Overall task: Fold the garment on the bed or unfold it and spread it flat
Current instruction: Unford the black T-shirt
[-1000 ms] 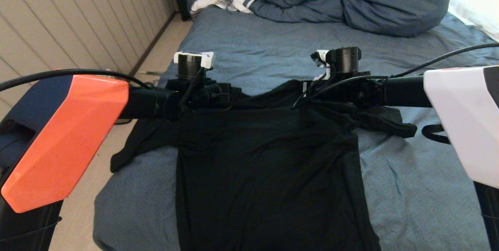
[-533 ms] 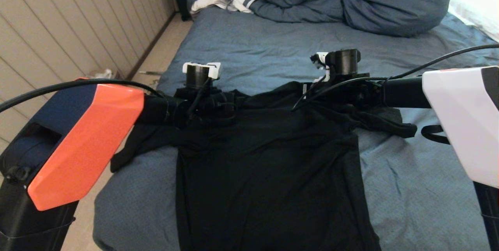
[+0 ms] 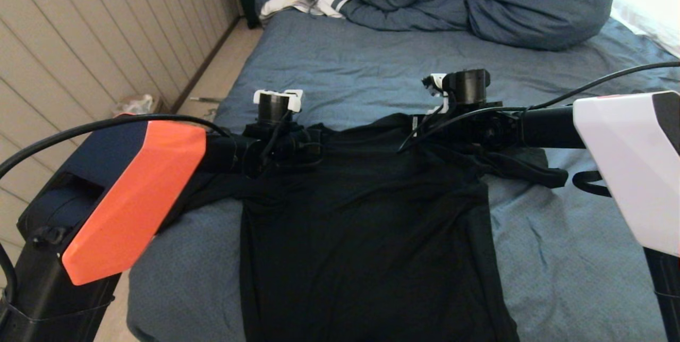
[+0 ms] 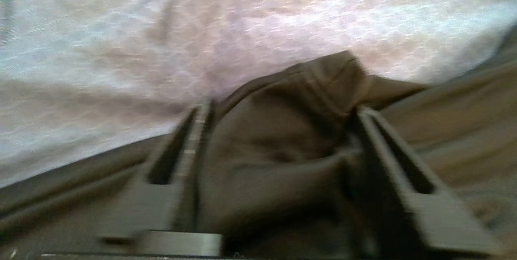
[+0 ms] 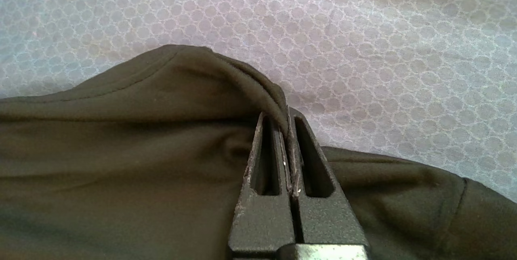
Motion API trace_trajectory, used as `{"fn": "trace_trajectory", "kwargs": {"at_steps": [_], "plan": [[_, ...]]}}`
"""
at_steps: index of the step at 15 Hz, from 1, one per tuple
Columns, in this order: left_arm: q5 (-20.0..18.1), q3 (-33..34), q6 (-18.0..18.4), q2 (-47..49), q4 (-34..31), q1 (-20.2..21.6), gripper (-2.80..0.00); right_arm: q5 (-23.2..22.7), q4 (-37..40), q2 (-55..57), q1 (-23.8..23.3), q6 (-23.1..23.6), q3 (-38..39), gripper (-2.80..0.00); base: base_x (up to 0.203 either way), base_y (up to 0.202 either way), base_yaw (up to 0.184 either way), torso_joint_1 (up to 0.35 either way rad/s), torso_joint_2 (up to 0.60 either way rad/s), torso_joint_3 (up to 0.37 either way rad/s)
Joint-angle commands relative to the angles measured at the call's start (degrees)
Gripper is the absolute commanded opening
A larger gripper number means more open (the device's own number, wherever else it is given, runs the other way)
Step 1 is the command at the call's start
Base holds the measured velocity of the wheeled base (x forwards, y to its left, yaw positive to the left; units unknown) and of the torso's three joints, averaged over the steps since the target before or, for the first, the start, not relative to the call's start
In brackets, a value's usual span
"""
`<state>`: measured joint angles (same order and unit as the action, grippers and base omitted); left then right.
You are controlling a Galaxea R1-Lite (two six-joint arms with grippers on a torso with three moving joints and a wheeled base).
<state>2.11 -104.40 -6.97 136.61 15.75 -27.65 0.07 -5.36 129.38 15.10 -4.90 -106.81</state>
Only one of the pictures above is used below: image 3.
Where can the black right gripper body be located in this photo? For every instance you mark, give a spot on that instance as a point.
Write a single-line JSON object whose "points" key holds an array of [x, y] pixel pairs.
{"points": [[446, 127]]}

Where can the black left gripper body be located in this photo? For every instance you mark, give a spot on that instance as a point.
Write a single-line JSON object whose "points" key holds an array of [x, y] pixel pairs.
{"points": [[297, 143]]}

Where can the black moon print T-shirt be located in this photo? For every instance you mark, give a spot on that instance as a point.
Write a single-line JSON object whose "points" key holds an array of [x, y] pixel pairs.
{"points": [[361, 236]]}

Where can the patterned item on floor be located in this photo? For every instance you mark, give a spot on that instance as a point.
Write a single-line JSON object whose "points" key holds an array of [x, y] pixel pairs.
{"points": [[211, 113]]}

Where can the blue bed sheet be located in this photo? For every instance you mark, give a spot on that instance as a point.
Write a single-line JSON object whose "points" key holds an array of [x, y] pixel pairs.
{"points": [[361, 66]]}

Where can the thin grey rod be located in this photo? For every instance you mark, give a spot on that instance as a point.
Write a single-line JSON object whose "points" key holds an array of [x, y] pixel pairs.
{"points": [[207, 100]]}

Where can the brown trash bin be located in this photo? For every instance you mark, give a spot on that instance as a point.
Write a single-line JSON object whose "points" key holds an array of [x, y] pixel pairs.
{"points": [[158, 104]]}

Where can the clear plastic bin liner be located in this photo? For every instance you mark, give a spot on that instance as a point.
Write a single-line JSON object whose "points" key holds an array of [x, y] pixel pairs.
{"points": [[135, 104]]}

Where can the white pillow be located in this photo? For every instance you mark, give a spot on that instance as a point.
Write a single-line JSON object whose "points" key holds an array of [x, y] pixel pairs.
{"points": [[651, 18]]}

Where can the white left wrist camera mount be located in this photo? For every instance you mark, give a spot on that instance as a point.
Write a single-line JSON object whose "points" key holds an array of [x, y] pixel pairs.
{"points": [[295, 99]]}

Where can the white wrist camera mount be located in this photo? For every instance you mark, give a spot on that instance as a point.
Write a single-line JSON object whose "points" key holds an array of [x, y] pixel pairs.
{"points": [[295, 99], [438, 82]]}

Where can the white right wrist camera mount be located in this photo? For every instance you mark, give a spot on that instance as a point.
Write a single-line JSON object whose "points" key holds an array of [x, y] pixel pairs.
{"points": [[438, 82]]}

